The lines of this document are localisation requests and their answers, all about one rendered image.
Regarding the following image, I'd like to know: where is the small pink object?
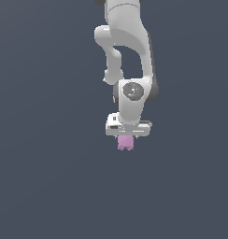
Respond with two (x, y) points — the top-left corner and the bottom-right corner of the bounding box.
(116, 134), (135, 151)

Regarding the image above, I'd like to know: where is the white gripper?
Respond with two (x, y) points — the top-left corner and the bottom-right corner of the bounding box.
(105, 112), (153, 138)

